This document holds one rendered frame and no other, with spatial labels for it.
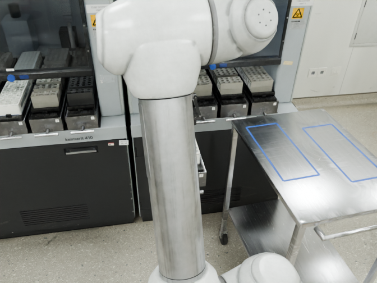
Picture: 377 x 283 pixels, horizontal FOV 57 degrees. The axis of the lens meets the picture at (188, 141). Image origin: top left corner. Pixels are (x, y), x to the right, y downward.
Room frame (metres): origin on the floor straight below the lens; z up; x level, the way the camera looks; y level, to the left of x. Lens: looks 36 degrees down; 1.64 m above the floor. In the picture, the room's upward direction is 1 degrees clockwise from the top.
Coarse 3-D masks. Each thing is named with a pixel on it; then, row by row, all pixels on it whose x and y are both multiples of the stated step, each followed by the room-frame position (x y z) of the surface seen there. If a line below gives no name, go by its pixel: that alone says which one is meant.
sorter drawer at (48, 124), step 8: (64, 96) 1.49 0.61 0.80; (64, 104) 1.41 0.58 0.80; (40, 112) 1.34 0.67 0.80; (48, 112) 1.34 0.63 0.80; (56, 112) 1.32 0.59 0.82; (32, 120) 1.27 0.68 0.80; (40, 120) 1.27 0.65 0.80; (48, 120) 1.28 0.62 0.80; (56, 120) 1.29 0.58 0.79; (64, 120) 1.34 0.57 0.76; (32, 128) 1.27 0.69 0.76; (40, 128) 1.27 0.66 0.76; (48, 128) 1.28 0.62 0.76; (56, 128) 1.28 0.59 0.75; (40, 136) 1.23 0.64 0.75
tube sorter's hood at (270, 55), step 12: (276, 0) 1.54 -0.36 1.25; (288, 0) 1.55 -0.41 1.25; (288, 12) 1.55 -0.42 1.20; (276, 36) 1.55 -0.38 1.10; (264, 48) 1.54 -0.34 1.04; (276, 48) 1.55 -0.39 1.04; (240, 60) 1.51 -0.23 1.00; (252, 60) 1.52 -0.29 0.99; (264, 60) 1.53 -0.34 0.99; (276, 60) 1.54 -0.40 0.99
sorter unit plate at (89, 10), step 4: (88, 4) 1.41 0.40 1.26; (92, 4) 1.41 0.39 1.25; (96, 4) 1.42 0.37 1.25; (100, 4) 1.42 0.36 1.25; (104, 4) 1.42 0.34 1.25; (108, 4) 1.43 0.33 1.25; (88, 8) 1.41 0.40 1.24; (92, 8) 1.41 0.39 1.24; (96, 8) 1.42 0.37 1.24; (100, 8) 1.42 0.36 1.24; (88, 12) 1.41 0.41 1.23; (92, 12) 1.41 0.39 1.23; (96, 12) 1.42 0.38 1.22
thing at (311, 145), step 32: (256, 128) 1.22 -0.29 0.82; (288, 128) 1.23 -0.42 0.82; (320, 128) 1.23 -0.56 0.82; (256, 160) 1.02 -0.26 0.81; (288, 160) 1.01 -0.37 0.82; (320, 160) 1.02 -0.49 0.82; (352, 160) 1.02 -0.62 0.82; (224, 192) 1.28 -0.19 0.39; (288, 192) 0.84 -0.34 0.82; (320, 192) 0.85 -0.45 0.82; (352, 192) 0.85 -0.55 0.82; (224, 224) 1.26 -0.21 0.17; (256, 224) 1.17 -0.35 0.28; (288, 224) 1.17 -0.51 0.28; (320, 224) 0.72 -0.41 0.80; (288, 256) 0.72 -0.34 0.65; (320, 256) 0.99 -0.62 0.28
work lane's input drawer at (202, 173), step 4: (200, 156) 1.04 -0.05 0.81; (200, 160) 1.00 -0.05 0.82; (200, 164) 0.98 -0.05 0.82; (200, 168) 0.96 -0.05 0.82; (204, 168) 0.97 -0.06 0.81; (200, 172) 0.95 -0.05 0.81; (204, 172) 0.95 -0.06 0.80; (200, 176) 0.95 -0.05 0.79; (204, 176) 0.95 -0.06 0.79; (200, 180) 0.95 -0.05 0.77; (204, 180) 0.95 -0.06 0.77; (200, 184) 0.95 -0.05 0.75; (204, 184) 0.95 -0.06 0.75; (200, 192) 0.90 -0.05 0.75
